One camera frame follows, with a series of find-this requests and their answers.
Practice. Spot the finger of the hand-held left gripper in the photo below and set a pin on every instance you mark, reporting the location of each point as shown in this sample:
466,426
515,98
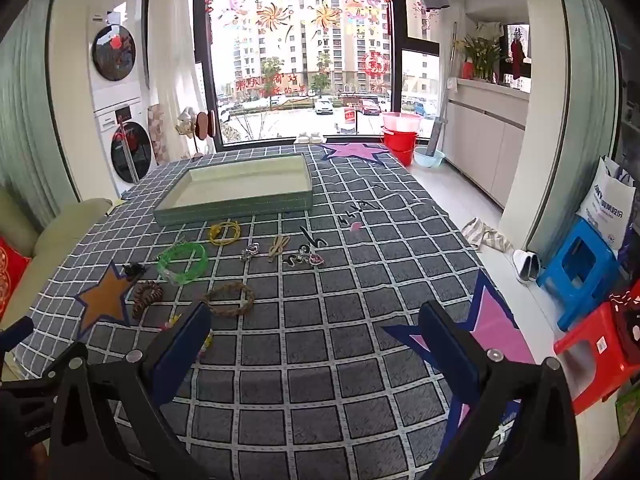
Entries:
17,332

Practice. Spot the black hair claw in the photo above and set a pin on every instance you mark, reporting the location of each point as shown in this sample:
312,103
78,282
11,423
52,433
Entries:
134,271

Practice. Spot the white slippers pair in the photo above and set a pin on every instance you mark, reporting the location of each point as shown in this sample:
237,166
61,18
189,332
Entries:
525,265

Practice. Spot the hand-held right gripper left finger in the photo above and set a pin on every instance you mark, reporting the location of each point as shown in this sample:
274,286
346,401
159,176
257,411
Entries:
186,345

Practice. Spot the white curtain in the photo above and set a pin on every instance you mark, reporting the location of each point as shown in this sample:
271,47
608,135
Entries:
172,60

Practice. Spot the brown slipper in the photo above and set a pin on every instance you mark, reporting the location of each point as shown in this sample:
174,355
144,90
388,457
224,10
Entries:
204,125

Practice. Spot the gold slipper rack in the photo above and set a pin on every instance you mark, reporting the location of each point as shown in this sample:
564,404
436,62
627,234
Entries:
192,142

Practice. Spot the white cabinet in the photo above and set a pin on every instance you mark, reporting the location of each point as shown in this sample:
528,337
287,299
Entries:
487,135

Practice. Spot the beige sofa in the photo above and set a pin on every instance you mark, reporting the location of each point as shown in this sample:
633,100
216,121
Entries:
55,240

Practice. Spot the grey checkered tablecloth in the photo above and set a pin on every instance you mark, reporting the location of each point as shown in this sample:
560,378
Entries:
325,360

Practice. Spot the tile pattern board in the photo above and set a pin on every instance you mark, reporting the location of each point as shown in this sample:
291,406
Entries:
159,135

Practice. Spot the red sign board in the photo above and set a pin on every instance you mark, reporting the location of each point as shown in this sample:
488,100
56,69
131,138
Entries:
350,115

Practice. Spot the white car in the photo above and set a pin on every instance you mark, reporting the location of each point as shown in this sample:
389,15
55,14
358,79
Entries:
324,107

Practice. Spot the green plastic bangle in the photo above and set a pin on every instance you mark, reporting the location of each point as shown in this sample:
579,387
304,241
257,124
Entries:
192,250

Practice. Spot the pink plastic basin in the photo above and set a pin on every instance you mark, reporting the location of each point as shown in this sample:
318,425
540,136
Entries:
401,121

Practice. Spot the red plastic stool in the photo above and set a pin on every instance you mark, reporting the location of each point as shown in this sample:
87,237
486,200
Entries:
590,345

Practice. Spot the silver star hair clip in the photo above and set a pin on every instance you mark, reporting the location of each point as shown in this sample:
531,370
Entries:
206,346

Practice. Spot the red car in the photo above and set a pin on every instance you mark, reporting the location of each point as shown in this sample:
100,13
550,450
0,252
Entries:
370,106

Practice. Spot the light blue basin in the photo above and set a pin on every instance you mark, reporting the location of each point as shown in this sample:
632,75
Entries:
428,159

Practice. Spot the grey-green rectangular tray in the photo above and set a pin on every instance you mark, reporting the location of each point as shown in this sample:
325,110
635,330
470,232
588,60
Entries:
235,185

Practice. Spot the red plastic bucket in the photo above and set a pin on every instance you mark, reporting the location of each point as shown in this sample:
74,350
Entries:
398,147

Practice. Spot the red hanging decoration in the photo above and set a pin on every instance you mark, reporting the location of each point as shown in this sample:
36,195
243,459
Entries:
517,57

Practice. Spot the grey board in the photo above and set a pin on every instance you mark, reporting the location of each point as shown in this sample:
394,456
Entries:
437,135

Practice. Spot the striped floor cloth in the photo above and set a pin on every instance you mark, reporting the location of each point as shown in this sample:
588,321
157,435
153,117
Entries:
487,237

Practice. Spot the green potted plant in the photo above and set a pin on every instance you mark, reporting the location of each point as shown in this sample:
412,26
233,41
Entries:
481,52

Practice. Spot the red round window decal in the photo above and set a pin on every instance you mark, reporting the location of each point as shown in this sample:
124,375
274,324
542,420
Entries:
376,63

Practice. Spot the blue plastic stool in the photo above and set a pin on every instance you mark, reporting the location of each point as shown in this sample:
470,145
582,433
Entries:
560,275

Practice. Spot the white stacked dryer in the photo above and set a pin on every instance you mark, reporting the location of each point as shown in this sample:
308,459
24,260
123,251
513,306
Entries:
114,52

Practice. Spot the white shopping bag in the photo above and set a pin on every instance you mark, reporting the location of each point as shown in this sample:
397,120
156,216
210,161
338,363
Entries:
605,200

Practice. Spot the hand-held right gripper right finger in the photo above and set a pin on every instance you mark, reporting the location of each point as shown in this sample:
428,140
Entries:
447,345

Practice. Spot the white plush slipper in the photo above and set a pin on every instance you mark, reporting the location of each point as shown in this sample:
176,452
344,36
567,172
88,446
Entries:
186,121

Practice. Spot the metal pole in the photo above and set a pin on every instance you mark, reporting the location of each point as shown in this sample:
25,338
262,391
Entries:
127,152

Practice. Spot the red cushion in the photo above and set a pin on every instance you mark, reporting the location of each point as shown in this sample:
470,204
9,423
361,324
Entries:
11,275

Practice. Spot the white washing machine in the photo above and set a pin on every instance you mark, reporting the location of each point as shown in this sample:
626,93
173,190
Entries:
131,147

